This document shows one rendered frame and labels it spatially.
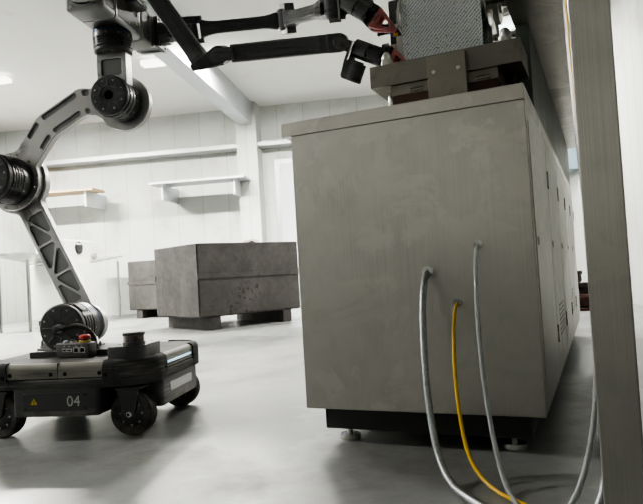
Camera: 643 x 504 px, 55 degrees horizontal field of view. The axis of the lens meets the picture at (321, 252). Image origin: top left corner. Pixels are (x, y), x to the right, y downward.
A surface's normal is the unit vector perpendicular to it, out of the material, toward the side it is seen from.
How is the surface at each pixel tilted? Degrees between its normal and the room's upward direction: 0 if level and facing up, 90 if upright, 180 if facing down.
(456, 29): 90
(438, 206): 90
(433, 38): 90
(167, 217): 90
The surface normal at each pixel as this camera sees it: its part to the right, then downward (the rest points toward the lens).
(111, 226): -0.14, -0.02
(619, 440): -0.41, 0.00
